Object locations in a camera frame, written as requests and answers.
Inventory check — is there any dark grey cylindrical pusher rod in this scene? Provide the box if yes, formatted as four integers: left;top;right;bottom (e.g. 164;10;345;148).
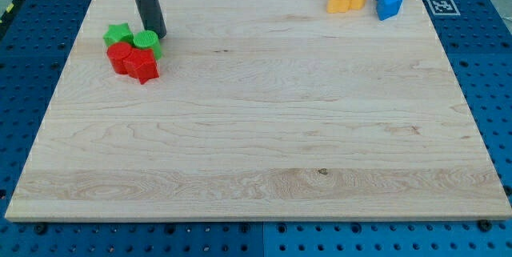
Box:
135;0;167;39

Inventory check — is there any black bolt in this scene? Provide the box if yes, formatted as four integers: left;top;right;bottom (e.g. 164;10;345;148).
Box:
477;219;493;232
33;223;48;235

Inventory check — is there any black bolt right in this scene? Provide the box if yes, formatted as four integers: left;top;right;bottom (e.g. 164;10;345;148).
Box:
477;219;493;232

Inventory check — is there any yellow black hazard tape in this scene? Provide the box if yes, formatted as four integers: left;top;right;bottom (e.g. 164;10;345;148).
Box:
1;0;25;25

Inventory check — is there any white fiducial marker tag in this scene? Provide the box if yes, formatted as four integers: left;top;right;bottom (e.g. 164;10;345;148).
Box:
426;0;460;16

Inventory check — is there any black bolt left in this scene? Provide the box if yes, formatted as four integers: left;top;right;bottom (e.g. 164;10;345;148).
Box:
33;223;48;235

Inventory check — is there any yellow heart block front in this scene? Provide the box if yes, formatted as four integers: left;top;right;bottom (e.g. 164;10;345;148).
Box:
326;0;351;14

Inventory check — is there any light wooden board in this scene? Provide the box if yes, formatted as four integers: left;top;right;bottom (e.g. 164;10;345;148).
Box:
6;0;511;223

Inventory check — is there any green cylinder block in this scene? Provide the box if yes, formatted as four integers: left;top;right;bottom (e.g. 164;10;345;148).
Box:
133;30;162;60

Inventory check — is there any green star block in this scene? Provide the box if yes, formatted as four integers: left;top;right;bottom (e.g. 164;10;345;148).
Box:
102;22;134;47

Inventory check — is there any red cylinder block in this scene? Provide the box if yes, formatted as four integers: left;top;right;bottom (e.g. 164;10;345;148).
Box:
106;42;132;74

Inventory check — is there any red star block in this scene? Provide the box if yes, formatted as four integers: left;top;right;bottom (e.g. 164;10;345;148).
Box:
123;48;159;85

